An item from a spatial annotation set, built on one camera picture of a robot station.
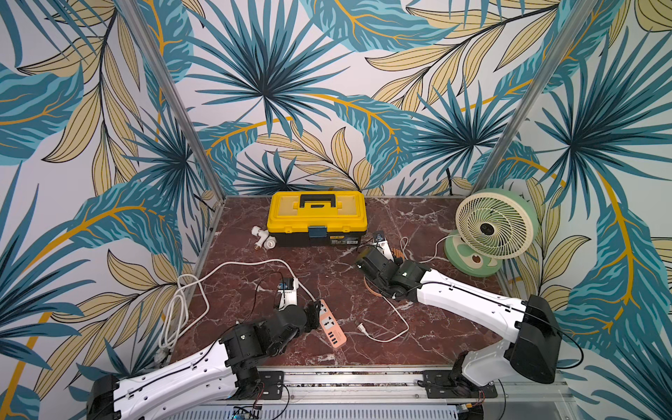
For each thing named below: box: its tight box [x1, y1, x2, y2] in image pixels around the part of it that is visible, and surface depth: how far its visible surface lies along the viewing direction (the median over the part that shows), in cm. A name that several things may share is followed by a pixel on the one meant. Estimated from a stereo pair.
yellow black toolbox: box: [266, 189, 369, 248], surface depth 94 cm
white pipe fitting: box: [251, 225, 277, 250], surface depth 104 cm
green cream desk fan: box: [443, 188, 539, 278], surface depth 83 cm
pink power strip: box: [318, 299, 348, 349], surface depth 83 cm
